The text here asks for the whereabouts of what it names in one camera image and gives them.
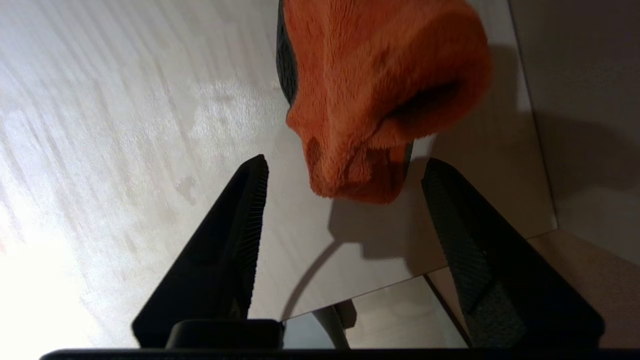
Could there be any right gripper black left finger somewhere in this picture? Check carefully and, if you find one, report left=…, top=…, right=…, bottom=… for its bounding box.
left=132, top=154, right=271, bottom=349

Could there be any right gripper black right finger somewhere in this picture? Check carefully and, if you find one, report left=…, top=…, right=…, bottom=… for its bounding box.
left=421, top=157, right=606, bottom=349

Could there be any orange microfibre cloth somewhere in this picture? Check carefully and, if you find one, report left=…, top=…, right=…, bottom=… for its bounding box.
left=276, top=0, right=493, bottom=205

